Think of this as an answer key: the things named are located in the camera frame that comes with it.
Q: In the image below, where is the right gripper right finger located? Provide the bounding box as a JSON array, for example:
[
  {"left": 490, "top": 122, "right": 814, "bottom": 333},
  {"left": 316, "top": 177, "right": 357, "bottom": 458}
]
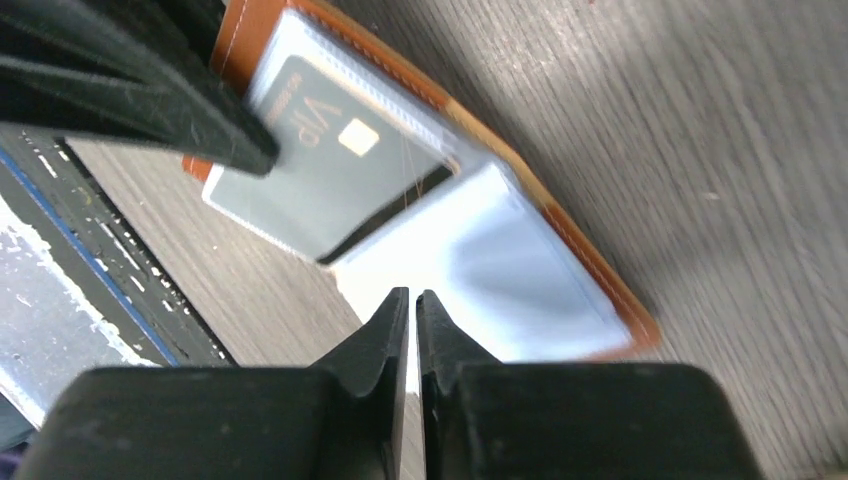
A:
[{"left": 416, "top": 291, "right": 763, "bottom": 479}]

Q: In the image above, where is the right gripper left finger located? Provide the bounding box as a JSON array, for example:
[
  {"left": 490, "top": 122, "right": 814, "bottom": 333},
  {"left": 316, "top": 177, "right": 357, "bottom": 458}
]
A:
[{"left": 15, "top": 288, "right": 409, "bottom": 479}]

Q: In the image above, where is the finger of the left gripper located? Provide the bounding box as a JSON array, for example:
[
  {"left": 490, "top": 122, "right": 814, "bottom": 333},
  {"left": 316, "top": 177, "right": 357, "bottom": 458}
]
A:
[{"left": 1, "top": 1, "right": 279, "bottom": 175}]

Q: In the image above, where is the black card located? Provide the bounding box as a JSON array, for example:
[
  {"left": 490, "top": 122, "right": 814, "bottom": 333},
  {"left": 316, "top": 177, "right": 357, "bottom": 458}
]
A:
[{"left": 203, "top": 55, "right": 454, "bottom": 264}]

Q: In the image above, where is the brown leather card holder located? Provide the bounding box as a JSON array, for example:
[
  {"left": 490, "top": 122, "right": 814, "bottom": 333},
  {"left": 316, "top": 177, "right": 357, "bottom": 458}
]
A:
[{"left": 211, "top": 1, "right": 660, "bottom": 361}]

